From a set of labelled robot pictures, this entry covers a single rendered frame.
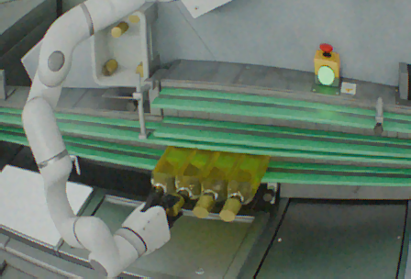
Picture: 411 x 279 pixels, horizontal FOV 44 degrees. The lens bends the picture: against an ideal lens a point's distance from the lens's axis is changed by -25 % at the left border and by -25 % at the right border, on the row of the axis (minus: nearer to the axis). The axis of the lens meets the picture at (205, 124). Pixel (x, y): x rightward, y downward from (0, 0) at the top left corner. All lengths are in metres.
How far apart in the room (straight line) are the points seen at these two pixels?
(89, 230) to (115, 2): 0.45
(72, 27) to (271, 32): 0.62
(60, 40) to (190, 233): 0.64
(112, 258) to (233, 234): 0.42
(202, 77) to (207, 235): 0.38
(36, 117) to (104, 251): 0.30
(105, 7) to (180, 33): 0.53
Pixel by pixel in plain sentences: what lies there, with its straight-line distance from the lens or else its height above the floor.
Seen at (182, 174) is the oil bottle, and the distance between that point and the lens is 1.46.
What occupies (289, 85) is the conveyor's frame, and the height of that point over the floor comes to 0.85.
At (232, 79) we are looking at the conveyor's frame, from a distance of 1.55.
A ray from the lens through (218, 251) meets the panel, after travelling 1.45.
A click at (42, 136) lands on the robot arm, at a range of 1.14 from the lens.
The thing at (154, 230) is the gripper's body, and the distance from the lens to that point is 1.30.
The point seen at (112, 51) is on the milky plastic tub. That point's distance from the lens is 1.74.
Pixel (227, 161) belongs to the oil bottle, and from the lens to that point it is 1.49.
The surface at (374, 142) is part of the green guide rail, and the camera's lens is 1.49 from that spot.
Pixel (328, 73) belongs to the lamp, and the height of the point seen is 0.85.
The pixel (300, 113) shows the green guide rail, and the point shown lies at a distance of 1.44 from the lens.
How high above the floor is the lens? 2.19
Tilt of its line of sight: 55 degrees down
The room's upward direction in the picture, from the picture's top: 148 degrees counter-clockwise
